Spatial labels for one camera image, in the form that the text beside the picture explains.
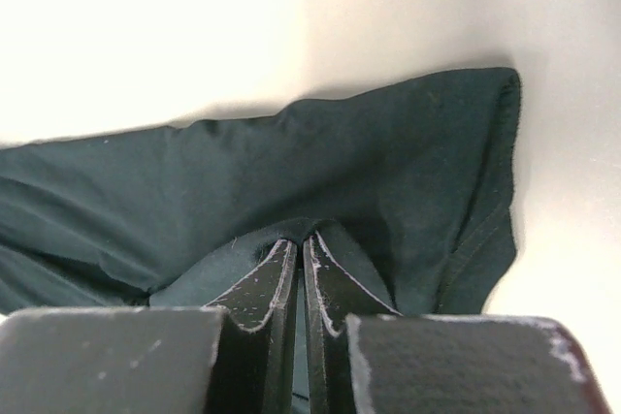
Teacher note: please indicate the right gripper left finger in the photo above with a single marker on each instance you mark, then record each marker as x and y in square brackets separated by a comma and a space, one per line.
[233, 355]

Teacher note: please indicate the black t shirt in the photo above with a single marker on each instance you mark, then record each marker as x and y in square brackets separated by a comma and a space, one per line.
[409, 185]

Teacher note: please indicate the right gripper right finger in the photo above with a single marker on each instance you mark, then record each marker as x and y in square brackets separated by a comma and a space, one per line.
[366, 357]

